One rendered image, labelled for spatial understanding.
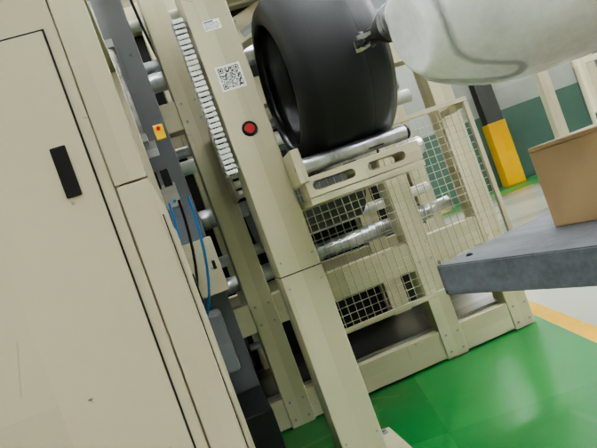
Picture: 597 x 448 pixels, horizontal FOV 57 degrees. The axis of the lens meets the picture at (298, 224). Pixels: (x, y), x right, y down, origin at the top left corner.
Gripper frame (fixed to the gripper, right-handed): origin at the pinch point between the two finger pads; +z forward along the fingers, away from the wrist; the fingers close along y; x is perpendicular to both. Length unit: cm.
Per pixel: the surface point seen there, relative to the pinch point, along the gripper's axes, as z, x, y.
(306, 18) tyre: 6.5, -11.3, 10.1
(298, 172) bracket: 7.7, 26.6, 24.9
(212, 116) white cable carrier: 23.5, 4.2, 40.4
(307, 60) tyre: 4.6, -0.7, 13.9
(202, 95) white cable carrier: 24.3, -2.3, 41.3
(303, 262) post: 15, 53, 30
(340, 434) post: 8, 103, 37
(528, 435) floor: -13, 113, -8
